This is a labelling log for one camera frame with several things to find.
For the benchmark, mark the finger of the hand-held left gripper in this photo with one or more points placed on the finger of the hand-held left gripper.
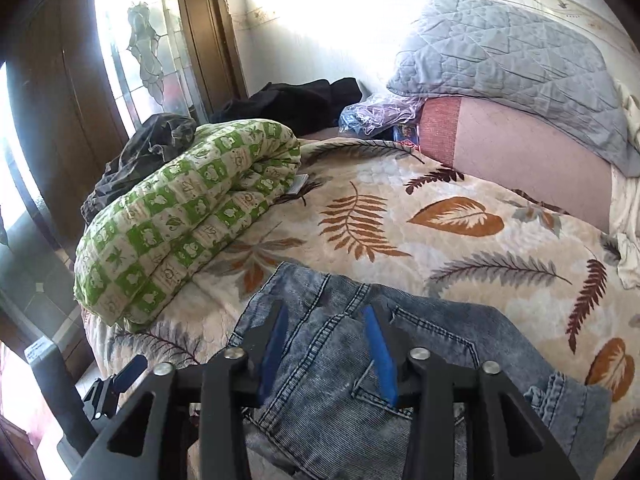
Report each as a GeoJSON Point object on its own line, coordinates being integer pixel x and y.
{"type": "Point", "coordinates": [131, 372]}

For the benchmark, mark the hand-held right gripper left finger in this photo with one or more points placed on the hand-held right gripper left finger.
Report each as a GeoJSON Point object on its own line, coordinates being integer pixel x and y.
{"type": "Point", "coordinates": [272, 355]}

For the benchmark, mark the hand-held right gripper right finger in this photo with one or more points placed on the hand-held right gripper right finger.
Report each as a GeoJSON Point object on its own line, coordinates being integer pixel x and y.
{"type": "Point", "coordinates": [382, 355]}

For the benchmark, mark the blue denim pants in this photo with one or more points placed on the blue denim pants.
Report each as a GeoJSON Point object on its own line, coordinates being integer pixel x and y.
{"type": "Point", "coordinates": [325, 360]}

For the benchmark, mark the leaf print bedspread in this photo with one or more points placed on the leaf print bedspread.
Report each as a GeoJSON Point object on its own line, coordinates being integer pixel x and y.
{"type": "Point", "coordinates": [450, 250]}

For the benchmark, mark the green patterned quilt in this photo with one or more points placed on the green patterned quilt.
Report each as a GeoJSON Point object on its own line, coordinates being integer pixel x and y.
{"type": "Point", "coordinates": [175, 225]}

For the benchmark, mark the small booklet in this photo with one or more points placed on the small booklet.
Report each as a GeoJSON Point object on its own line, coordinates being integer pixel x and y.
{"type": "Point", "coordinates": [299, 185]}

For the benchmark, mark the blue packet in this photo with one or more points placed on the blue packet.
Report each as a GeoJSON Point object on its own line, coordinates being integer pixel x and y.
{"type": "Point", "coordinates": [406, 135]}

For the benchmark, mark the dark camouflage cloth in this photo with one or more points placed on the dark camouflage cloth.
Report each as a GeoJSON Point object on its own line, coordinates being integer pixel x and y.
{"type": "Point", "coordinates": [150, 145]}

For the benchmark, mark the pink quilted bolster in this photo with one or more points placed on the pink quilted bolster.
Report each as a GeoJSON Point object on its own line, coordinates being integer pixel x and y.
{"type": "Point", "coordinates": [525, 160]}

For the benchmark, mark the clear plastic bag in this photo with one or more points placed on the clear plastic bag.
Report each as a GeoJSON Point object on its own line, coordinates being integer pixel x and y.
{"type": "Point", "coordinates": [370, 112]}

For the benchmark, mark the black clothing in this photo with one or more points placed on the black clothing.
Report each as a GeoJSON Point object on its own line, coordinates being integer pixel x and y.
{"type": "Point", "coordinates": [300, 102]}

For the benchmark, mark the white floral cloth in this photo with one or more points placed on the white floral cloth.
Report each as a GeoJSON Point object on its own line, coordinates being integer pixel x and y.
{"type": "Point", "coordinates": [627, 200]}

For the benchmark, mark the dark wooden door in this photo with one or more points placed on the dark wooden door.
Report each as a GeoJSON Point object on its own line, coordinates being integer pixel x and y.
{"type": "Point", "coordinates": [55, 85]}

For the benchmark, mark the etched glass door panel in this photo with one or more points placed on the etched glass door panel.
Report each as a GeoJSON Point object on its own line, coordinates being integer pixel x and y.
{"type": "Point", "coordinates": [145, 50]}

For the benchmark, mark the grey quilted pillow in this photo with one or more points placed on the grey quilted pillow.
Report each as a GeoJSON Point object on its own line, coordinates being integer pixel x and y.
{"type": "Point", "coordinates": [500, 50]}

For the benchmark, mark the wooden door frame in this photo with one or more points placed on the wooden door frame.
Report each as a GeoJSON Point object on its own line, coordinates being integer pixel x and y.
{"type": "Point", "coordinates": [205, 35]}

